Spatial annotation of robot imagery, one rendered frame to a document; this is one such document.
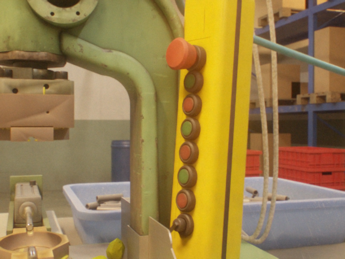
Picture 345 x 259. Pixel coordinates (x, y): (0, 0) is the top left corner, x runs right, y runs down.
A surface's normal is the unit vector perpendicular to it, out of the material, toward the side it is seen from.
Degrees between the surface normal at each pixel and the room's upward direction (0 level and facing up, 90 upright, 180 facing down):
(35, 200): 90
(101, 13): 90
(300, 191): 82
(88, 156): 90
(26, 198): 90
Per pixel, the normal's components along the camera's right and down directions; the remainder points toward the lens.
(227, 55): 0.65, 0.00
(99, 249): 0.00, -1.00
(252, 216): 0.30, 0.18
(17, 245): 0.64, -0.62
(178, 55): -0.72, -0.07
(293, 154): -0.95, 0.00
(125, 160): 0.01, 0.01
